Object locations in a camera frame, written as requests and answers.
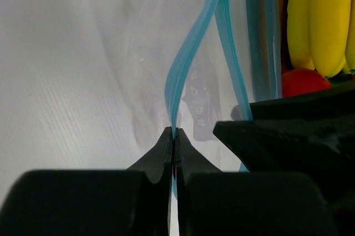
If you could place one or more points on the yellow banana bunch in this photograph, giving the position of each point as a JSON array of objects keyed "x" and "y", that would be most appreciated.
[{"x": 317, "y": 32}]

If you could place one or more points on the bright red apple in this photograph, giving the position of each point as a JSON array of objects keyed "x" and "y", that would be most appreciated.
[{"x": 303, "y": 81}]

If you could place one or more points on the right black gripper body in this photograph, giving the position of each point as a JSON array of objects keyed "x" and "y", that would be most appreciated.
[{"x": 312, "y": 134}]

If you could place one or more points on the clear zip top bag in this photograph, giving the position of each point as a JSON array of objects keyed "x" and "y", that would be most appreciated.
[{"x": 180, "y": 63}]

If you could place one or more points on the blue plastic fruit basket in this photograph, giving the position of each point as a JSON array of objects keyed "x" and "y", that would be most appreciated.
[{"x": 265, "y": 48}]

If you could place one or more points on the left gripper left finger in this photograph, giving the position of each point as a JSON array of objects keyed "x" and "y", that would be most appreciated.
[{"x": 154, "y": 199}]

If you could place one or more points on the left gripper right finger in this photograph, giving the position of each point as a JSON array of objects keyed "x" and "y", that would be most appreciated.
[{"x": 188, "y": 161}]

